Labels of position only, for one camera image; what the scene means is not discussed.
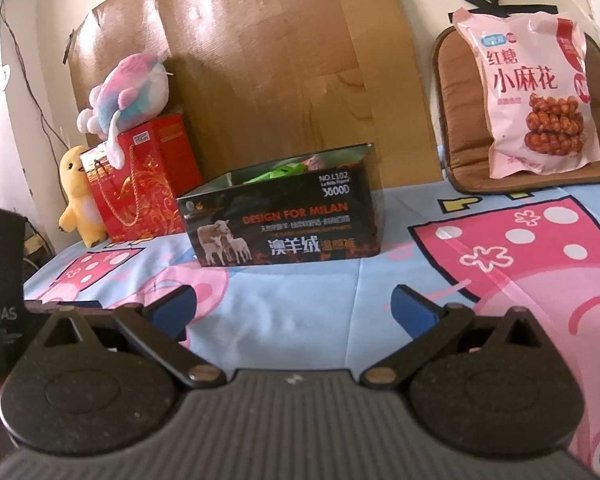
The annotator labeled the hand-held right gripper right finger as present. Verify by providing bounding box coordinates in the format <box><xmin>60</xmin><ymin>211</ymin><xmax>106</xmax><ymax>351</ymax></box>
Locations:
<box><xmin>359</xmin><ymin>284</ymin><xmax>557</xmax><ymax>391</ymax></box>

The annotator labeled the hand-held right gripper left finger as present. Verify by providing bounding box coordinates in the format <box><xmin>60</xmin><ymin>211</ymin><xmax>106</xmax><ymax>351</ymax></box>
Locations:
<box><xmin>27</xmin><ymin>284</ymin><xmax>227</xmax><ymax>391</ymax></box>

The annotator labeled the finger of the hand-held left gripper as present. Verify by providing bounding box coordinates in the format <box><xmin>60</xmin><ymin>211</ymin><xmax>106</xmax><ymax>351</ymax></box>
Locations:
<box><xmin>24</xmin><ymin>300</ymin><xmax>104</xmax><ymax>314</ymax></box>

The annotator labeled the black sheep print box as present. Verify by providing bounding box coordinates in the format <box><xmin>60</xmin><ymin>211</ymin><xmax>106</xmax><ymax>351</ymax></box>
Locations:
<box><xmin>176</xmin><ymin>142</ymin><xmax>382</xmax><ymax>267</ymax></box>

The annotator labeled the green snack packet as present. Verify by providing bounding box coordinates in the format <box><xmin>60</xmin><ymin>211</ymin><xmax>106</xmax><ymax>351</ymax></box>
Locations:
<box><xmin>240</xmin><ymin>161</ymin><xmax>304</xmax><ymax>184</ymax></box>

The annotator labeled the printed pig bed sheet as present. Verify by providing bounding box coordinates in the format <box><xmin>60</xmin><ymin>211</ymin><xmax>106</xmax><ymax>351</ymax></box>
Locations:
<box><xmin>22</xmin><ymin>180</ymin><xmax>600</xmax><ymax>473</ymax></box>

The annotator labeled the red gift bag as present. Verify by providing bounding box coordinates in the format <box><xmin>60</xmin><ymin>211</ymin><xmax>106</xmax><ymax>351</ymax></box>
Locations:
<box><xmin>80</xmin><ymin>113</ymin><xmax>204</xmax><ymax>246</ymax></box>

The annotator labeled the yellow plush toy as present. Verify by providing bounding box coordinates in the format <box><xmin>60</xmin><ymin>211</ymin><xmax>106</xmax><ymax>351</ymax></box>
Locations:
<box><xmin>57</xmin><ymin>145</ymin><xmax>109</xmax><ymax>249</ymax></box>

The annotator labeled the brown seat cushion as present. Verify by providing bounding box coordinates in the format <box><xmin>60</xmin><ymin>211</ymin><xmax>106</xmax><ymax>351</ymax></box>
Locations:
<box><xmin>432</xmin><ymin>25</ymin><xmax>600</xmax><ymax>196</ymax></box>

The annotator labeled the pink blue plush toy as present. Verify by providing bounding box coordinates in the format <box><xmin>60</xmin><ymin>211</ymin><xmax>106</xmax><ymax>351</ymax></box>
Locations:
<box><xmin>76</xmin><ymin>55</ymin><xmax>174</xmax><ymax>169</ymax></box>

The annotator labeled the pink snack bag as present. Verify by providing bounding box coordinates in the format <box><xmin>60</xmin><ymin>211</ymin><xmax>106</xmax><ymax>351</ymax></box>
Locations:
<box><xmin>452</xmin><ymin>7</ymin><xmax>600</xmax><ymax>180</ymax></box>

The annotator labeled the large brown cardboard sheet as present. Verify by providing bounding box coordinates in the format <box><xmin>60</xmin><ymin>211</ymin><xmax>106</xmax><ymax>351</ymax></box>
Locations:
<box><xmin>157</xmin><ymin>0</ymin><xmax>444</xmax><ymax>194</ymax></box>

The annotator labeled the black tape strip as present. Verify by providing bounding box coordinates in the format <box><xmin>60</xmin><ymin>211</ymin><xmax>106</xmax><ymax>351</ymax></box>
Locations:
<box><xmin>446</xmin><ymin>0</ymin><xmax>559</xmax><ymax>27</ymax></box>

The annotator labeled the black wall cable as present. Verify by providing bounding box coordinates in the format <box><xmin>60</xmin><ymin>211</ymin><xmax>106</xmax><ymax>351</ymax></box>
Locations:
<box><xmin>1</xmin><ymin>0</ymin><xmax>70</xmax><ymax>163</ymax></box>

